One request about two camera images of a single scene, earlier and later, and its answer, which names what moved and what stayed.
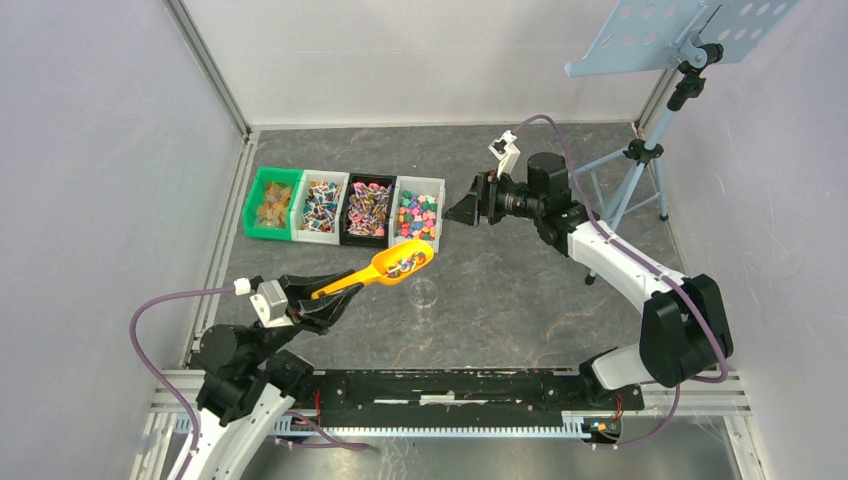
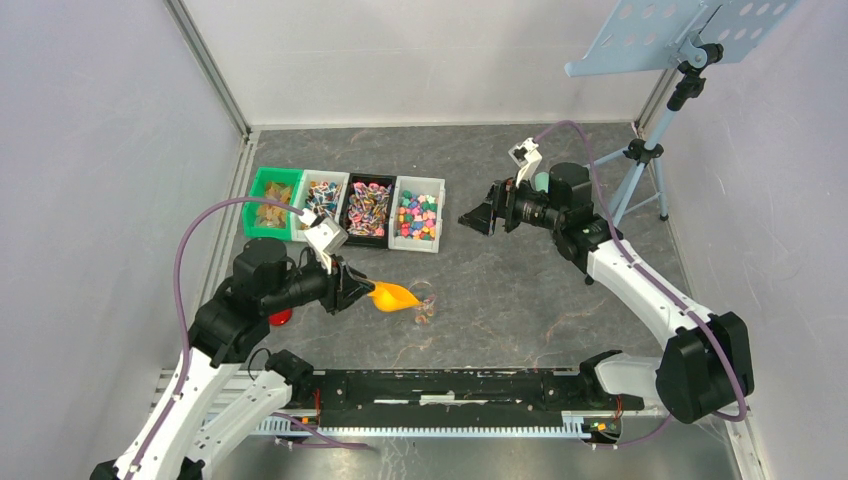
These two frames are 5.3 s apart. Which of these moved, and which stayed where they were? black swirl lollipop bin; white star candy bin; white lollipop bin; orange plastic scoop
Moved: orange plastic scoop
Stayed: black swirl lollipop bin; white lollipop bin; white star candy bin
